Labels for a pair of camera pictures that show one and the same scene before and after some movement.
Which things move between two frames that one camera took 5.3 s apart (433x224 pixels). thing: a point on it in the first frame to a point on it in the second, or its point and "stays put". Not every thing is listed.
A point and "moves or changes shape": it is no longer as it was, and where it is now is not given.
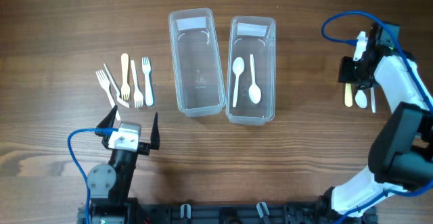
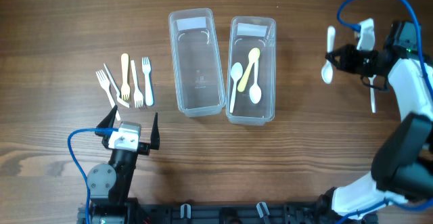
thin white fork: [118, 97] stays put
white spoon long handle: [238, 67] moves or changes shape
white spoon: [373, 100] stays put
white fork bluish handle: [149, 95] stays put
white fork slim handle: [138, 98] stays put
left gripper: [145, 147] stays put
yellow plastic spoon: [348, 95] to [254, 55]
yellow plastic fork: [125, 88] stays put
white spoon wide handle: [360, 99] to [327, 71]
